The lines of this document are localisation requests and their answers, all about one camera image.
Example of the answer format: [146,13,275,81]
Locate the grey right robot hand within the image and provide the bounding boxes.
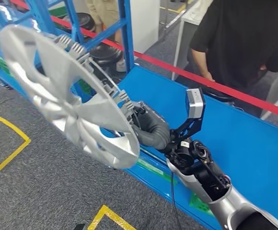
[129,101,165,140]

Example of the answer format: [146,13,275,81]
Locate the person's hand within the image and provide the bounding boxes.
[202,71,216,82]

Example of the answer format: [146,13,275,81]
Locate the silver plastic wheel cover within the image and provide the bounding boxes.
[0,24,141,170]

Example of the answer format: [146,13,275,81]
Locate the red barrier belt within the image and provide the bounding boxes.
[9,0,278,121]

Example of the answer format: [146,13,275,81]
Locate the white table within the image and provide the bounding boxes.
[171,0,214,81]

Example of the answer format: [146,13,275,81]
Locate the person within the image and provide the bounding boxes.
[190,0,278,119]
[85,0,128,73]

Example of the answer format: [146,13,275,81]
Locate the black stool with chrome base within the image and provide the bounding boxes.
[89,43,124,69]
[63,12,97,35]

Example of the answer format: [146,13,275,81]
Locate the white cabinet panel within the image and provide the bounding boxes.
[129,0,161,54]

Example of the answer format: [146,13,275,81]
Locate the yellow floor tape square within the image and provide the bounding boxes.
[87,205,137,230]

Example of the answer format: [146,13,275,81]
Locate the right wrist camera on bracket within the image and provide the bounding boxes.
[171,88,206,143]

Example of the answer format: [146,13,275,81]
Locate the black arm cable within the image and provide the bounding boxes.
[171,171,183,230]

